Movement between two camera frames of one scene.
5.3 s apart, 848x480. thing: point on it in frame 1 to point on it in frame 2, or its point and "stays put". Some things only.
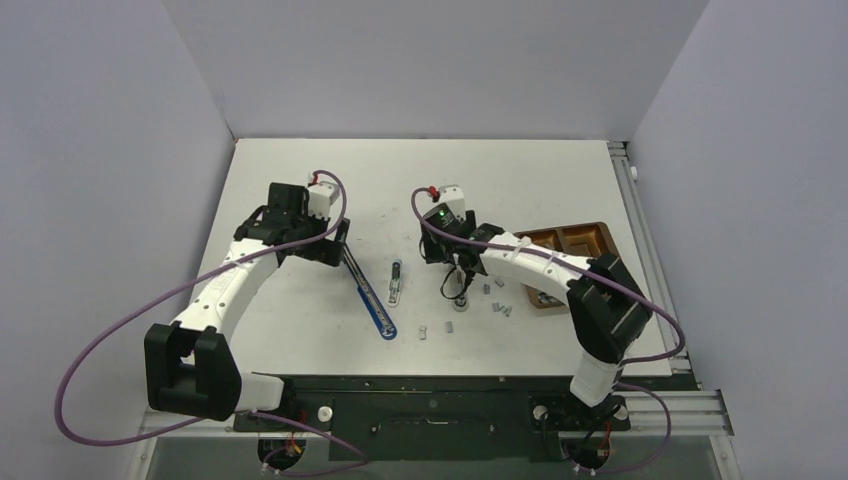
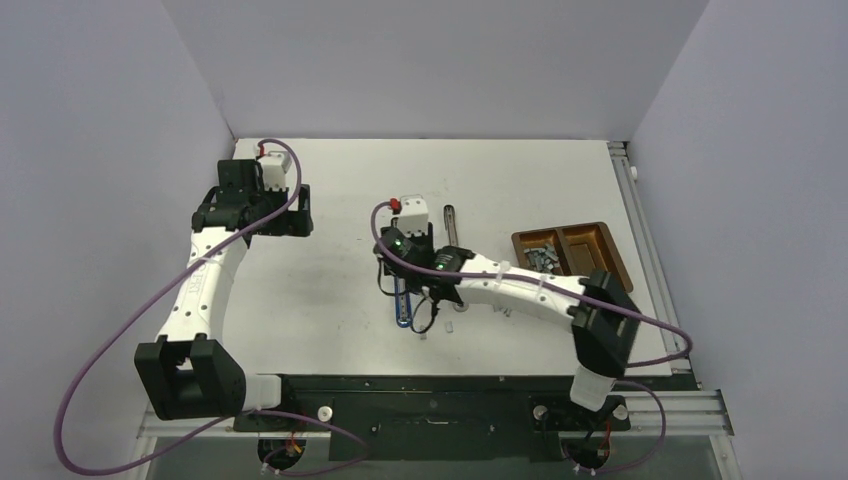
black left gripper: [326, 251] to [292, 223]
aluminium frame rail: [659, 412] stays put
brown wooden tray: [586, 240] stays put
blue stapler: [380, 317] to [403, 302]
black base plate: [444, 418] stays put
